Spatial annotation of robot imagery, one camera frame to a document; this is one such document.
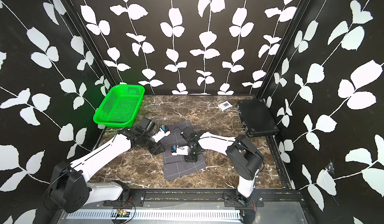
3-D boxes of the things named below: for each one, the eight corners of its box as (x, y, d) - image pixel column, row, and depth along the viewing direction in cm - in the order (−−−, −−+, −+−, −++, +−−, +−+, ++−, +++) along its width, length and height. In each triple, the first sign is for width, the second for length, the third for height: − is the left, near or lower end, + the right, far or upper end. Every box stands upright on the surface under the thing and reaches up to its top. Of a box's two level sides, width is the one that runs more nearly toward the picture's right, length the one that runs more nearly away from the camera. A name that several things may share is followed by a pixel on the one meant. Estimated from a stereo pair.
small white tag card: (223, 112, 113) (224, 110, 111) (218, 106, 117) (218, 104, 115) (232, 107, 116) (233, 105, 115) (226, 101, 120) (227, 100, 119)
